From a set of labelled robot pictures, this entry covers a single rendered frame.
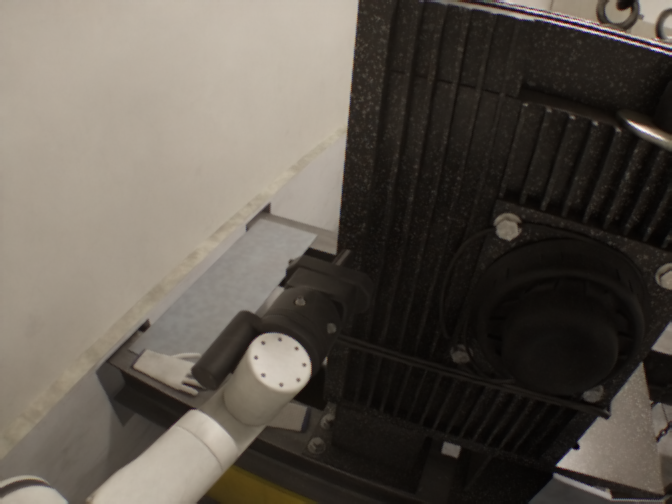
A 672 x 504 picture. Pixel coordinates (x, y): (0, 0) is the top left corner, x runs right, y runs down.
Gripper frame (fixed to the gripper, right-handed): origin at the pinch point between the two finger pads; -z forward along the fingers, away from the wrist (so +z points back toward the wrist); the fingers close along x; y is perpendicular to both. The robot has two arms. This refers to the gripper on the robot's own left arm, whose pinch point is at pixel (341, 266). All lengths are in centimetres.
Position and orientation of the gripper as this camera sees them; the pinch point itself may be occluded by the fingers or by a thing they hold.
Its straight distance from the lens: 62.2
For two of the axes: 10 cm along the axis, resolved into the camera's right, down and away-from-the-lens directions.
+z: -3.7, 5.3, -7.6
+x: -9.2, -2.8, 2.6
